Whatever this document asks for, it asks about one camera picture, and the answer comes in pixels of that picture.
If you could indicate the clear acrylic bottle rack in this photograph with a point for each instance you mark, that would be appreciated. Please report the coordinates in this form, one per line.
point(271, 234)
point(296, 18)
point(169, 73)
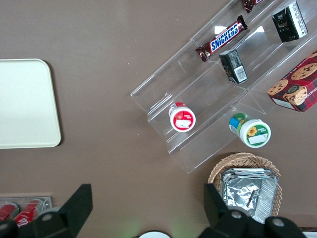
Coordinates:
point(47, 202)

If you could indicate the light wicker basket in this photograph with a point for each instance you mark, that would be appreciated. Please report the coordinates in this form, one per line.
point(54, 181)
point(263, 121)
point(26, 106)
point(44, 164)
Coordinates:
point(247, 160)

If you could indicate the silver foil packets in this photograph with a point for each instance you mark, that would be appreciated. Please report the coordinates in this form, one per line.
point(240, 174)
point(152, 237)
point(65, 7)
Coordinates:
point(245, 191)

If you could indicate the red lid cup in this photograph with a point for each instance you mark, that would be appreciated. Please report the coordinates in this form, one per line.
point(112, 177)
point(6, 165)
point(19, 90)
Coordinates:
point(183, 120)

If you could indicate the red cookie box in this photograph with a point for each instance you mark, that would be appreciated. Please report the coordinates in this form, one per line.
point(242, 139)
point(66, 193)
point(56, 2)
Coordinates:
point(297, 84)

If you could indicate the green lid cup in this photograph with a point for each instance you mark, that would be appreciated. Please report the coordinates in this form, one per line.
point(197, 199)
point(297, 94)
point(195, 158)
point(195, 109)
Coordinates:
point(253, 132)

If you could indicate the Snickers bar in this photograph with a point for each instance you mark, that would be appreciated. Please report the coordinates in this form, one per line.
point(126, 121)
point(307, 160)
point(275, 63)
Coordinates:
point(251, 4)
point(223, 39)

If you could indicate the small black carton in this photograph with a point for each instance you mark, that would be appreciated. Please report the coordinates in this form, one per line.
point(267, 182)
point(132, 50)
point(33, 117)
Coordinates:
point(289, 22)
point(234, 67)

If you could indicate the red cola bottle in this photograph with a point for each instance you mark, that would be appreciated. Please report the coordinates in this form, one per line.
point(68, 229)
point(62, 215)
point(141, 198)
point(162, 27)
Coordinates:
point(7, 212)
point(26, 214)

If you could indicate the beige plastic tray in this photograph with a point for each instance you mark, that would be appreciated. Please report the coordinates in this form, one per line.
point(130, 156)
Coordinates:
point(27, 104)

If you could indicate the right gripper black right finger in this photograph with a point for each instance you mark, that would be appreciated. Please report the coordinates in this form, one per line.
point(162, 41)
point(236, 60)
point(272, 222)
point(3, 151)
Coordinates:
point(230, 225)

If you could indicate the clear acrylic stepped stand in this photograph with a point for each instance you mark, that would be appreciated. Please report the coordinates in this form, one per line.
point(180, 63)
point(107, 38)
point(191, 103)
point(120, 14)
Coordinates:
point(208, 94)

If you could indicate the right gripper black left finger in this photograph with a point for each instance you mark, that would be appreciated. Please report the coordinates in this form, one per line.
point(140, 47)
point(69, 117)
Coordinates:
point(63, 220)

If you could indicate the white rectangular snack tray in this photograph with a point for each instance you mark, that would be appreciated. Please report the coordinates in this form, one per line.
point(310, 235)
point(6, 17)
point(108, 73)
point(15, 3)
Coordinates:
point(309, 235)

